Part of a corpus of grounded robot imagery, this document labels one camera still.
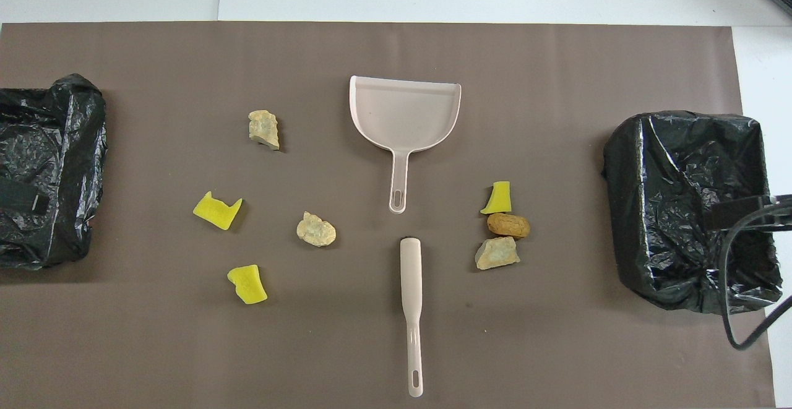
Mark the notched yellow sponge piece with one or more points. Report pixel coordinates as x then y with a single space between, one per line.
215 212

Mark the brown peanut shaped piece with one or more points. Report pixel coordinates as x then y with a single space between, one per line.
508 225

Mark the curved yellow sponge wedge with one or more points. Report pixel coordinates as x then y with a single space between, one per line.
499 200

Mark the small yellow sponge piece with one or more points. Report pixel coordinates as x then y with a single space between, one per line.
247 285

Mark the pale foam chunk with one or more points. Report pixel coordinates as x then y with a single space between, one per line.
497 254

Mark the angular beige foam chunk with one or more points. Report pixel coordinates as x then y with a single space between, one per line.
263 127

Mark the rounded beige foam chunk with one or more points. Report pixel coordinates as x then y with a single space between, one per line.
315 229

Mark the pink plastic dustpan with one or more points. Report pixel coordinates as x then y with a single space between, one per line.
402 112

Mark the empty black bag lined bin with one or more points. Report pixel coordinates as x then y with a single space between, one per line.
62 149

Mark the black bag lined trash bin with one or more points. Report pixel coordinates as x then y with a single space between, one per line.
668 180

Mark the brown table mat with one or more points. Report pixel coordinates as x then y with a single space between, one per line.
371 44

